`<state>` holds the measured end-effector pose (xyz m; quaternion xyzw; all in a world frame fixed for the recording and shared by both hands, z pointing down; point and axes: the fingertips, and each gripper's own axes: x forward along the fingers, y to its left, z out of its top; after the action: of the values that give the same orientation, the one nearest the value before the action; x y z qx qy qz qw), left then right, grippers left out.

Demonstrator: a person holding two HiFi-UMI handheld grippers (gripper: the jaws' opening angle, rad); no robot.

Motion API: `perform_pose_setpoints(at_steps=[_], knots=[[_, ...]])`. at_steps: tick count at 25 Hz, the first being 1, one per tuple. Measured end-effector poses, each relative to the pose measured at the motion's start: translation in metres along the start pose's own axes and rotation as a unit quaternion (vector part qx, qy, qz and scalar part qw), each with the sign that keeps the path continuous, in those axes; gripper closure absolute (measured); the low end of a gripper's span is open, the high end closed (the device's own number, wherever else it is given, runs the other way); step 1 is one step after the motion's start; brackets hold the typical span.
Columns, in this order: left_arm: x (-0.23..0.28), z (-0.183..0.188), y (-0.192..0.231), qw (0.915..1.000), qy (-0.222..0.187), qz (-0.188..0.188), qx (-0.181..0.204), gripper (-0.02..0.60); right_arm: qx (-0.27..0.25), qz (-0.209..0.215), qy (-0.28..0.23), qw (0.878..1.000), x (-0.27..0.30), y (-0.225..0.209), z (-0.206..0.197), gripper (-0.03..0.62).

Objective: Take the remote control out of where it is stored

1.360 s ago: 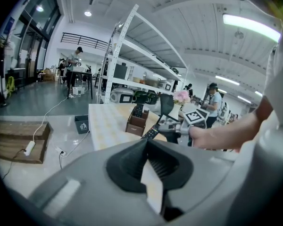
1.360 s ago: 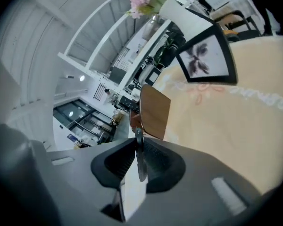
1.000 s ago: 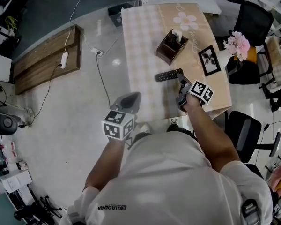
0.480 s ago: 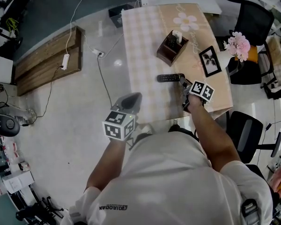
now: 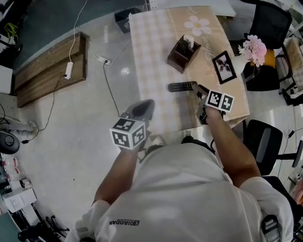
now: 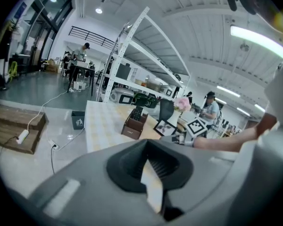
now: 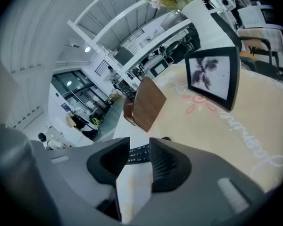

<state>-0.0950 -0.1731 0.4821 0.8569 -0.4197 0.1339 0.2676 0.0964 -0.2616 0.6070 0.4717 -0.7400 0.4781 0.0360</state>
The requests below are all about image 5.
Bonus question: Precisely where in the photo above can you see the brown wooden pallet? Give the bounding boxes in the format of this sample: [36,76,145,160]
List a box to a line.
[14,31,90,108]

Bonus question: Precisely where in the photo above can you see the white flat box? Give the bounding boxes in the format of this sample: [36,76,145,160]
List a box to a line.
[2,188,37,213]

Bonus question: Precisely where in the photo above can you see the white floor socket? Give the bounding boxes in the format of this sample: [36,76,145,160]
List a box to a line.
[97,56,112,66]

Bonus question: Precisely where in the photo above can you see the pink flower bouquet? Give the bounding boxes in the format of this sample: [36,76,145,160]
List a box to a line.
[238,34,268,67]

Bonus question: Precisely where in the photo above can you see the white power cable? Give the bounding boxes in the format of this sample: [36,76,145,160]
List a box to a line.
[69,0,95,64]

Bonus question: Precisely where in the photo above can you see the black picture frame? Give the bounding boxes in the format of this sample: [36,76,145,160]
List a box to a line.
[212,50,237,85]

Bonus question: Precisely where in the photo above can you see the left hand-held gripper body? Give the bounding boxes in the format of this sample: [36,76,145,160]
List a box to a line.
[110,111,152,151]

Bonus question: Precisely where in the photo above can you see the person's black trousers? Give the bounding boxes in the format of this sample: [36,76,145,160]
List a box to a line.
[180,136,215,156]

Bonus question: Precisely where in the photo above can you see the person's right forearm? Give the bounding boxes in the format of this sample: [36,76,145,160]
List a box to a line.
[206,107,262,189]

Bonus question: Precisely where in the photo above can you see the orange cushion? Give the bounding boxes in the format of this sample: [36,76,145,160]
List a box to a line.
[249,48,276,68]

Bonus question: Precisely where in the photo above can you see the black office chair with armrests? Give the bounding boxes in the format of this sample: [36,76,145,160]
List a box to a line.
[243,119,303,176]

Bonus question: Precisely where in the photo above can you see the white remote control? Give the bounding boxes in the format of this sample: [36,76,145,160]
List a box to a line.
[183,35,194,49]

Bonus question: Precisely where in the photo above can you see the yellow green straps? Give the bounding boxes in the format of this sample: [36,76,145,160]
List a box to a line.
[4,22,19,39]

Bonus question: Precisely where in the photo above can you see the black grey shoulder strap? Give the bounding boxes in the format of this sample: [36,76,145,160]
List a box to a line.
[260,214,281,242]

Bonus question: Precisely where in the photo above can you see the black mesh office chair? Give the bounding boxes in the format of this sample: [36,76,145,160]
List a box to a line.
[228,0,293,92]

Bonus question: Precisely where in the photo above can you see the beige checked flower tablecloth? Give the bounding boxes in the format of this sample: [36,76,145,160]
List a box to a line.
[128,6,250,136]

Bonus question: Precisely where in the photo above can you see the dark waste bin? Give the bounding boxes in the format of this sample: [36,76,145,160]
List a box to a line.
[115,7,143,34]

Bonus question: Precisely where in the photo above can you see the white power strip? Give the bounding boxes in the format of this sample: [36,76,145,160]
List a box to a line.
[65,62,74,80]

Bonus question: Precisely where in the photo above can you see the person's white left shoe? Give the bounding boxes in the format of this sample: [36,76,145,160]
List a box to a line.
[146,135,165,148]

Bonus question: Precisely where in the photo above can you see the white cardboard box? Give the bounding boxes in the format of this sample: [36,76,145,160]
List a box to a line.
[0,59,13,95]

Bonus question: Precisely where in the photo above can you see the brown wooden organizer box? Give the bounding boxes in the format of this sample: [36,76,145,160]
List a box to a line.
[167,35,202,75]

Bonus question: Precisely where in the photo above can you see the black power cable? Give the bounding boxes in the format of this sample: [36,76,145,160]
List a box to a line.
[20,76,68,145]
[103,64,121,118]

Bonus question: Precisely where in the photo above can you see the black remote control red button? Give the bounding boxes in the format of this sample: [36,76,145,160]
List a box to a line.
[168,81,198,93]

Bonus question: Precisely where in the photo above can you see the black padded chair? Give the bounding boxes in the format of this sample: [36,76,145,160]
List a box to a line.
[261,175,302,224]

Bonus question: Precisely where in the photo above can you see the person's left forearm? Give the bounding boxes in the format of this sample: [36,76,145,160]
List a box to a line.
[92,147,138,206]

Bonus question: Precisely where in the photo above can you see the person's white shirt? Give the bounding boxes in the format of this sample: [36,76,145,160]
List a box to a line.
[75,143,295,242]

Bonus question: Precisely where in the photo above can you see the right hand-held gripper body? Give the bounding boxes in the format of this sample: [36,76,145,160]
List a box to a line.
[196,91,235,125]

